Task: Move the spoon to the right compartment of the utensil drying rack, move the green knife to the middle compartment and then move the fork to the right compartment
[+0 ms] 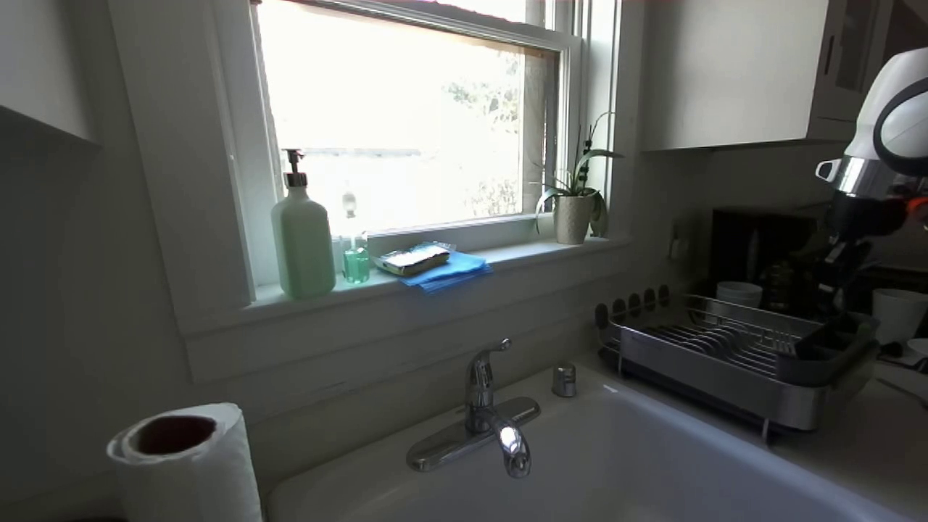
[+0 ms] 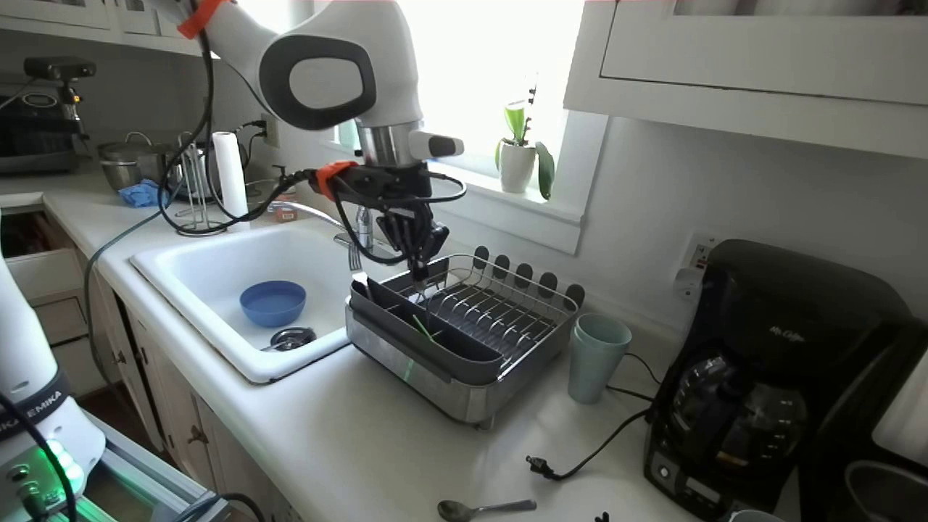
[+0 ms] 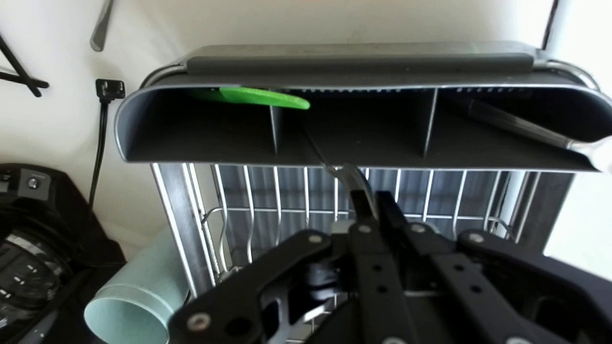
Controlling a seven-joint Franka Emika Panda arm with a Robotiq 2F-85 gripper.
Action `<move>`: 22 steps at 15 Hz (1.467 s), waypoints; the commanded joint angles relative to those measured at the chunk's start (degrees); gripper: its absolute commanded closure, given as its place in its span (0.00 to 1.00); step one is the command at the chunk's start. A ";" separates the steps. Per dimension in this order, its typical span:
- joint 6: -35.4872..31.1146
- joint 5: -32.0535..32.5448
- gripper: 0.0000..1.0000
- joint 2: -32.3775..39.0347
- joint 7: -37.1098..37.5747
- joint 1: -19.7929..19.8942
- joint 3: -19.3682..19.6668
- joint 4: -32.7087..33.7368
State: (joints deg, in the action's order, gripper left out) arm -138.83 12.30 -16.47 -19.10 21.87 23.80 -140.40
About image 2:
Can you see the brown soap dispenser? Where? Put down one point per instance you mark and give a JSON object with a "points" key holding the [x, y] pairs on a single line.
{"points": [[286, 205]]}

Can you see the white kitchen sink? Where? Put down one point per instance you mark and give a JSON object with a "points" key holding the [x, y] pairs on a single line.
{"points": [[212, 278]]}

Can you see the white paper towel roll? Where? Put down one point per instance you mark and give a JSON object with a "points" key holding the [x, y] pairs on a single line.
{"points": [[230, 174]]}

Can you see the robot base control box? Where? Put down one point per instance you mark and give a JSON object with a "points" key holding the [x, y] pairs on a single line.
{"points": [[125, 472]]}

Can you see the espresso machine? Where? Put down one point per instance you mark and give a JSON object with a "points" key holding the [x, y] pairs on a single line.
{"points": [[34, 126]]}

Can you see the steel dish drying rack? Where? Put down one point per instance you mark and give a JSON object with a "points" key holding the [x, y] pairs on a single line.
{"points": [[436, 394]]}

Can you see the grey utensil holder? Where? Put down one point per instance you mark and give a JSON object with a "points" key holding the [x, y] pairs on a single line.
{"points": [[386, 323]]}

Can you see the black stereo camera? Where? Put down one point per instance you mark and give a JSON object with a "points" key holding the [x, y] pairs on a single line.
{"points": [[59, 66]]}

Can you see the potted plant in white pot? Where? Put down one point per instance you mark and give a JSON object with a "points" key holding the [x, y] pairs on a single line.
{"points": [[518, 165]]}

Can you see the metal pot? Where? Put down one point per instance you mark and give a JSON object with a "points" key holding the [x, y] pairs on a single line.
{"points": [[121, 165]]}

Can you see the steel pot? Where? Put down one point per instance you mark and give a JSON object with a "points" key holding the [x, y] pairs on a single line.
{"points": [[885, 494]]}

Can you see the white lower cabinet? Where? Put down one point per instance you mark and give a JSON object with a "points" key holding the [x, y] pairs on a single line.
{"points": [[176, 407]]}

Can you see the sink drain strainer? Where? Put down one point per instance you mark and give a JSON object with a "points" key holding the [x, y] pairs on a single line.
{"points": [[292, 336]]}

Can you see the blue bowl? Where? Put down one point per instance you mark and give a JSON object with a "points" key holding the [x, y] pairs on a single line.
{"points": [[273, 301]]}

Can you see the mint green cup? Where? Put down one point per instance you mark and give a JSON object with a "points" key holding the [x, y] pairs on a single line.
{"points": [[755, 516], [595, 362]]}

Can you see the wall outlet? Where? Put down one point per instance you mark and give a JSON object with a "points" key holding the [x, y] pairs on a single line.
{"points": [[262, 127], [694, 259]]}

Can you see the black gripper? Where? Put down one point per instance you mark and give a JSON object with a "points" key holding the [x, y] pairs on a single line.
{"points": [[395, 197]]}

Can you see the green plastic utensil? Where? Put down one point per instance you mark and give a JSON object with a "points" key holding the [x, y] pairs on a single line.
{"points": [[427, 332]]}

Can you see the chrome faucet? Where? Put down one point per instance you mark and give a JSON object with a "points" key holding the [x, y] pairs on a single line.
{"points": [[308, 213]]}

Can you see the metal spoon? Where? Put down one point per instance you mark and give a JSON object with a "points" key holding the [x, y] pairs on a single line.
{"points": [[453, 507]]}

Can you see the black coffee maker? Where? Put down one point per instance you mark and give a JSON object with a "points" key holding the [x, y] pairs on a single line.
{"points": [[773, 329]]}

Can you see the blue glove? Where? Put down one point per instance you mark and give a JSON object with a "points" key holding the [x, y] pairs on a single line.
{"points": [[141, 191]]}

